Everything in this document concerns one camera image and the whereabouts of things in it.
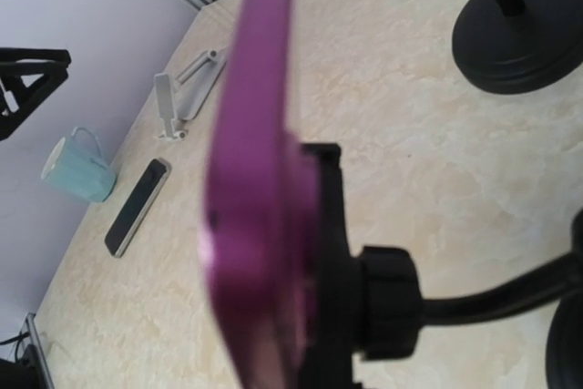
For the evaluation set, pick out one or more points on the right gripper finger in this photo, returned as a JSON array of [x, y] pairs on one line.
[[26, 373], [28, 78]]

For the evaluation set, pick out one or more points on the white folding phone stand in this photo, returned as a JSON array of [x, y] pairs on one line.
[[180, 98]]

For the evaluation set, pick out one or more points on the short black phone stand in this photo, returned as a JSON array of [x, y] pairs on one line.
[[372, 304]]

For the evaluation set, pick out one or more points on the tall black phone stand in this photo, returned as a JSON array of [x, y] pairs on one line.
[[510, 47]]

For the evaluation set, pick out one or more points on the teal mug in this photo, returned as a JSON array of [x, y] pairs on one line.
[[79, 171]]

